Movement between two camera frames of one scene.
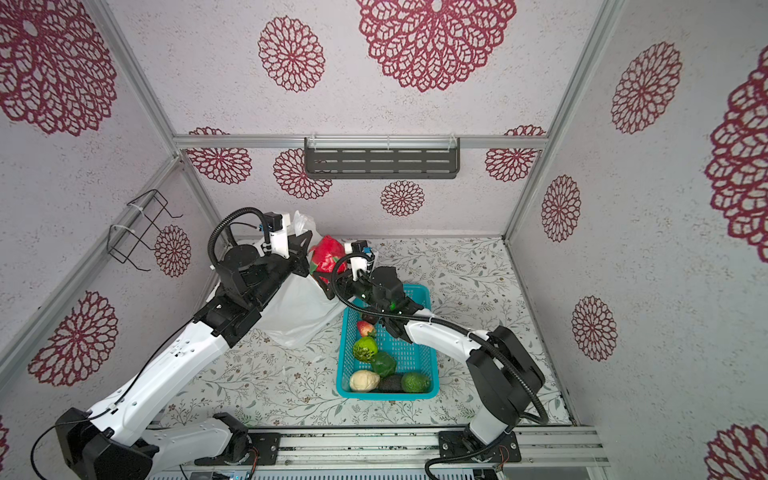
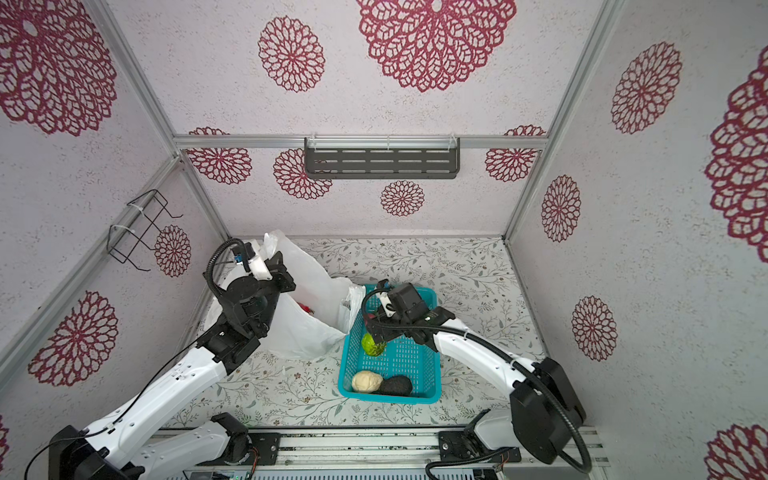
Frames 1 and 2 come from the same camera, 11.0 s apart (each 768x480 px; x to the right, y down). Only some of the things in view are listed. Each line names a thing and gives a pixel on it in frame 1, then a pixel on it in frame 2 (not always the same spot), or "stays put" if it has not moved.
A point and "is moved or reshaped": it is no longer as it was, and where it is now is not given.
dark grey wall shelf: x=381 y=157 stays put
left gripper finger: x=298 y=248 -> x=282 y=277
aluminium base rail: x=541 y=447 stays put
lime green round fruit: x=365 y=349 is moved or reshaped
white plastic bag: x=299 y=315 is moved or reshaped
